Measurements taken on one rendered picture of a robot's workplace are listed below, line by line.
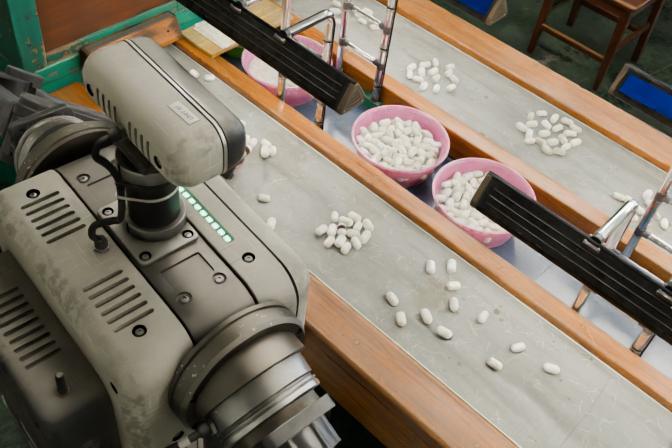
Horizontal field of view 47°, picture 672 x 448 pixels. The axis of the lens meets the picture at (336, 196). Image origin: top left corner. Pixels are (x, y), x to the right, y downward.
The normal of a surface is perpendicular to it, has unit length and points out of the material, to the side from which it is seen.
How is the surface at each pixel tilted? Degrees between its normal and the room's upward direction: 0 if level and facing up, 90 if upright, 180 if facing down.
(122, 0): 90
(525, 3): 0
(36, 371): 1
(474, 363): 0
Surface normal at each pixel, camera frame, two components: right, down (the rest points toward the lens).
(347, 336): 0.10, -0.69
